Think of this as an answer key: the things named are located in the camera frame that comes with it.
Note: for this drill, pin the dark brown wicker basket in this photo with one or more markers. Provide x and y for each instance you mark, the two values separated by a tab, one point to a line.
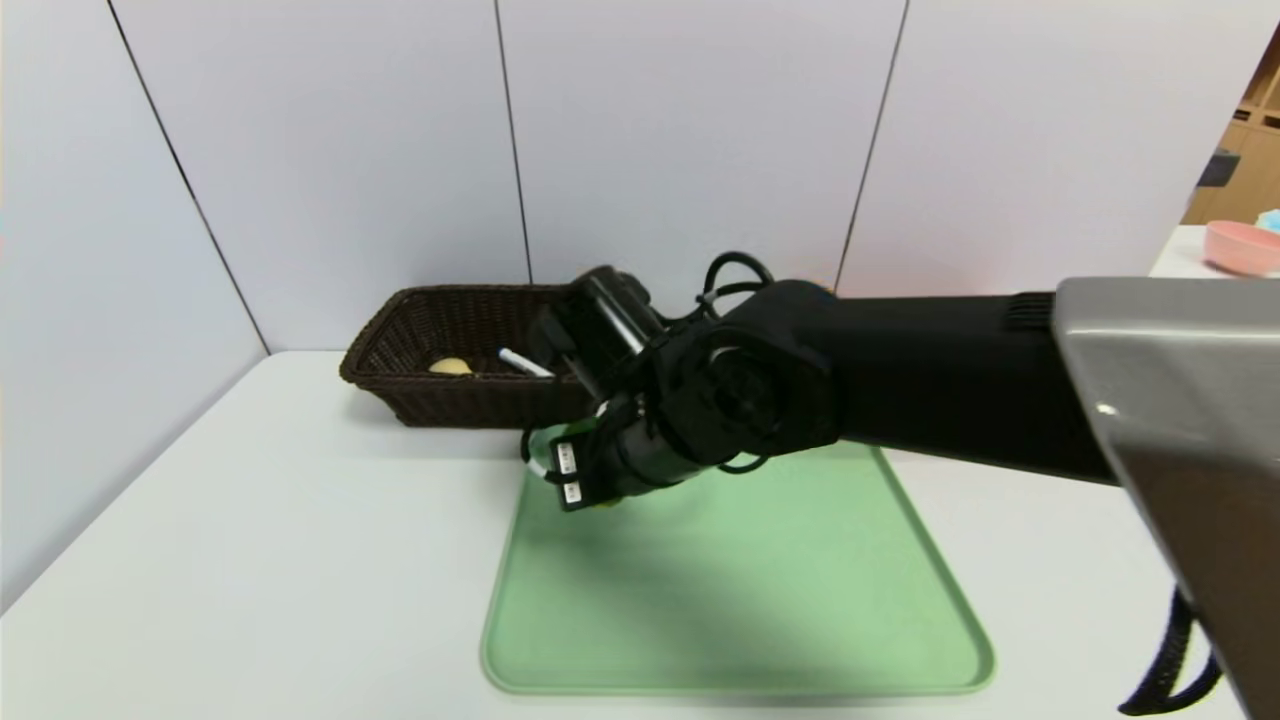
440	400

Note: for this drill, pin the white side table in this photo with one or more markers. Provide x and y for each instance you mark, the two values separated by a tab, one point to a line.
1175	262

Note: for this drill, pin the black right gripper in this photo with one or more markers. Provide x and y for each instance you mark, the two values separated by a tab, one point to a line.
570	475

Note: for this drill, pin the pink bowl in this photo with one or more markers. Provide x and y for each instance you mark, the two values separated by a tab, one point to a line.
1242	248

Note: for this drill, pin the white marker with blue cap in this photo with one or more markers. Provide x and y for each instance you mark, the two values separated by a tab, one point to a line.
520	363

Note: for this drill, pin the grey and black right arm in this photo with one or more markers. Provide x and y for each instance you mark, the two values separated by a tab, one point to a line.
950	380

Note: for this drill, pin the light blue small object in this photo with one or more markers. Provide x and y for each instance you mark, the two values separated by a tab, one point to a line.
1272	220

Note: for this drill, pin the wooden shelf cabinet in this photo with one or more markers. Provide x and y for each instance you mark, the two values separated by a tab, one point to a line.
1255	160

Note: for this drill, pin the dark grey background object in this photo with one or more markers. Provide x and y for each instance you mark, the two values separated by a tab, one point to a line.
1217	168

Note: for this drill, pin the light green plastic tray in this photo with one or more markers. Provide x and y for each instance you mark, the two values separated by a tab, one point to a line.
740	600

